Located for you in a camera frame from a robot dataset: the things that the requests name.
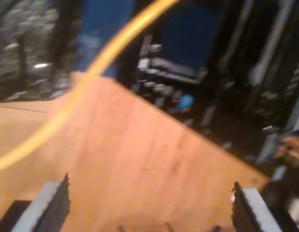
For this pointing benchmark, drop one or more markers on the black bubble-wrap mat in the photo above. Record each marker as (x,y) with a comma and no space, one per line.
(23,48)

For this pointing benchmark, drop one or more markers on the blue base panel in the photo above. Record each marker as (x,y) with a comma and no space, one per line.
(103,24)

